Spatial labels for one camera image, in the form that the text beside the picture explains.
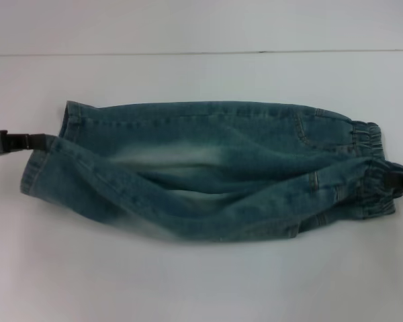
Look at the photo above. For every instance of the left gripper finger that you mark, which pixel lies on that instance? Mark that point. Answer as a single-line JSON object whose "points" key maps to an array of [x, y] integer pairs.
{"points": [[13, 141]]}

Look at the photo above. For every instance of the blue denim shorts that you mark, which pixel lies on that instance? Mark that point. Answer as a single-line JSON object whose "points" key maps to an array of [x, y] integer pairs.
{"points": [[205, 141]]}

